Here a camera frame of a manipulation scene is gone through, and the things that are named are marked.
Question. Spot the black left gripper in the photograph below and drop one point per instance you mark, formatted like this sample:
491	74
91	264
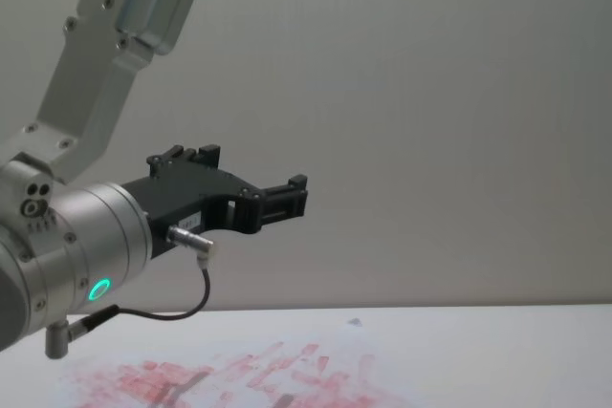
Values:
191	193

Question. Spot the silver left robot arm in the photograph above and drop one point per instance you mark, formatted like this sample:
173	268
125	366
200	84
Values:
95	231

